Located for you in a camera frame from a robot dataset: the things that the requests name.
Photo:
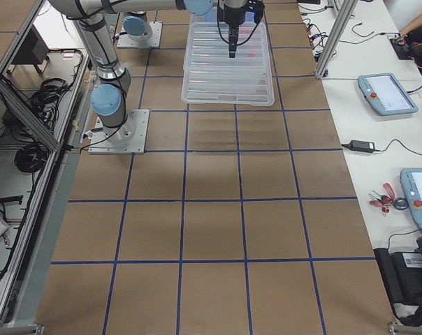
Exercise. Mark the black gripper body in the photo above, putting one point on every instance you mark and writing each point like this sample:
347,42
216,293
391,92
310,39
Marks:
230,16

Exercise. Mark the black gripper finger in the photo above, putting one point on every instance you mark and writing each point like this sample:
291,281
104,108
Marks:
232,42

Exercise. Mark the clear plastic box lid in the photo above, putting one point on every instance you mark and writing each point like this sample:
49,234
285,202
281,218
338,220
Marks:
211,76

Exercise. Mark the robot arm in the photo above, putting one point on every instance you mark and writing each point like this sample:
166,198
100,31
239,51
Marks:
109,98
136,25

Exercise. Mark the blue teach pendant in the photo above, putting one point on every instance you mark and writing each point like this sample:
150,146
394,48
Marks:
385,94
411,182

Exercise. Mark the black power adapter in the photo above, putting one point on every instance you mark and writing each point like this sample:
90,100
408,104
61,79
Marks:
360,146

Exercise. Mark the red key bunch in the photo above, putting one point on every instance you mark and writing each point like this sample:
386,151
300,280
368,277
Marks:
387,200

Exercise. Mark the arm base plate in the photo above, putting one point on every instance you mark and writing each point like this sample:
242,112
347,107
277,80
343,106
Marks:
124,41
130,138

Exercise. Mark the aluminium frame post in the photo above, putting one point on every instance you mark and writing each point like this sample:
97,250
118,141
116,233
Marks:
335,34

